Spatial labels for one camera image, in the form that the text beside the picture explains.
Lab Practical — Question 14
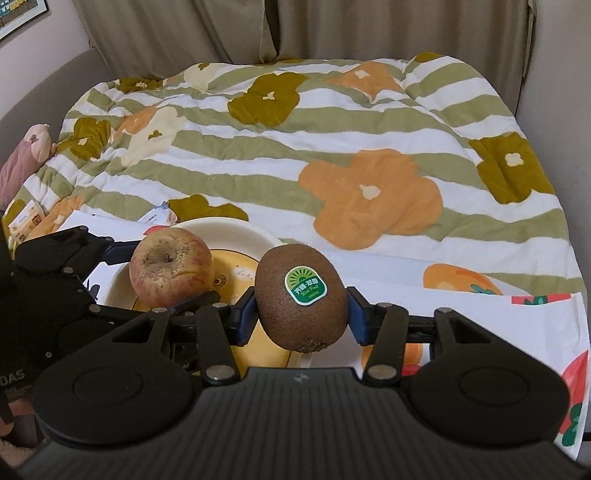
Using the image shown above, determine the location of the grey bed headboard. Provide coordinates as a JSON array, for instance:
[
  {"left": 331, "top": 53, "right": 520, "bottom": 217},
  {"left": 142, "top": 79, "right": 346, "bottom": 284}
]
[{"left": 0, "top": 48, "right": 114, "bottom": 163}]

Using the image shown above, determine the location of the red wrinkled apple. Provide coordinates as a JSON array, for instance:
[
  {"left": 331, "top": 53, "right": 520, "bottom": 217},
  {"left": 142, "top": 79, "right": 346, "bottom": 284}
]
[{"left": 129, "top": 227, "right": 214, "bottom": 308}]

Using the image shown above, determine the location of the framed wall picture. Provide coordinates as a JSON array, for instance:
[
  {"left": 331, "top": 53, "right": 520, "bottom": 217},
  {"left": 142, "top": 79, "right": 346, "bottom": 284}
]
[{"left": 0, "top": 0, "right": 48, "bottom": 40}]

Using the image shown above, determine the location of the pink plush pillow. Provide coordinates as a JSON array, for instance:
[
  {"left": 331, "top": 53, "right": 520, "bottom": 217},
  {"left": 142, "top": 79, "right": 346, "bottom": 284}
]
[{"left": 1, "top": 124, "right": 57, "bottom": 211}]

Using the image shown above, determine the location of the brown kiwi with sticker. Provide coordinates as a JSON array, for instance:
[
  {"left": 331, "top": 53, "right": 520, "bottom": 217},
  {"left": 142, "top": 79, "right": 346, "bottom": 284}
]
[{"left": 254, "top": 244, "right": 349, "bottom": 354}]

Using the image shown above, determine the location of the cream duck-print plate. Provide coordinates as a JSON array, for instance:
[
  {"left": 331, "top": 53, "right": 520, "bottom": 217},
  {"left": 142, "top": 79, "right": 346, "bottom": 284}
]
[{"left": 102, "top": 217, "right": 302, "bottom": 377}]

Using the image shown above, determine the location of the beige curtain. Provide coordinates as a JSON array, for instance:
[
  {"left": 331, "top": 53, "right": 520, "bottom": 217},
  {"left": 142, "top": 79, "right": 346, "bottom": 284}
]
[{"left": 74, "top": 0, "right": 536, "bottom": 110}]

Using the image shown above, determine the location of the floral striped quilt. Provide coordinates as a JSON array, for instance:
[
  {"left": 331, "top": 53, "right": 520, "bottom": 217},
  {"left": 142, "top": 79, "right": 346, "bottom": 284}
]
[{"left": 1, "top": 52, "right": 585, "bottom": 295}]

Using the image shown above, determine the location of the white fruit-print cloth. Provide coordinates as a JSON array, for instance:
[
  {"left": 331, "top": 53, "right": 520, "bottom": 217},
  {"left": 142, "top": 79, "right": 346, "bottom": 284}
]
[{"left": 58, "top": 211, "right": 590, "bottom": 459}]

